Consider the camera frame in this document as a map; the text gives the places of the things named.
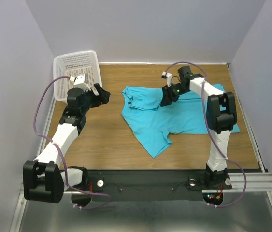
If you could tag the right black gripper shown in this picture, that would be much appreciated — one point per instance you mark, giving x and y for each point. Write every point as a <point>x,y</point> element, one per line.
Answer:
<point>168,96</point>

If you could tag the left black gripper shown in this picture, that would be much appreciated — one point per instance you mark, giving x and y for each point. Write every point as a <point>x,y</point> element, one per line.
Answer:
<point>102,98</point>

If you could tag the turquoise t-shirt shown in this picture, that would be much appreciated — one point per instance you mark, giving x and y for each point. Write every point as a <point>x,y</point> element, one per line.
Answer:
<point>151,124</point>

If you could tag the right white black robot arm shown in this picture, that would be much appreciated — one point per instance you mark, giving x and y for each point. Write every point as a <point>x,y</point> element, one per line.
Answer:
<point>220,116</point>

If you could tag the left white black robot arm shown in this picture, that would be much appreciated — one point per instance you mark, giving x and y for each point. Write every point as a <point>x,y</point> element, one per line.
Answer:
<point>53,154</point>

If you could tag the white perforated plastic basket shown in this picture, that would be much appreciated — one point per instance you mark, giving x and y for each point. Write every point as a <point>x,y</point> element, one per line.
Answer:
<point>75,64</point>

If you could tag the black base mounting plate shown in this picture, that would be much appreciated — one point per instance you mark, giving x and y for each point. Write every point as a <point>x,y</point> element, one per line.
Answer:
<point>153,185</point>

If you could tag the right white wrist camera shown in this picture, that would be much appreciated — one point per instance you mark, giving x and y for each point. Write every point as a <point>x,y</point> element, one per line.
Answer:
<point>168,77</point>

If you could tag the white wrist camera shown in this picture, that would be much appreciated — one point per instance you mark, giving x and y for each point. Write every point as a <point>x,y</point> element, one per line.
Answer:
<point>168,77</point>
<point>81,82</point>

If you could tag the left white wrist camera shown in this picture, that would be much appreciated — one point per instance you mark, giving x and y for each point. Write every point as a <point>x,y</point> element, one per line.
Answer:
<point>81,82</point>

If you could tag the aluminium extrusion frame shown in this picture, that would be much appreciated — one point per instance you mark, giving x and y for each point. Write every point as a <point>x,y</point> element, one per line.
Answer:
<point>143,201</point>

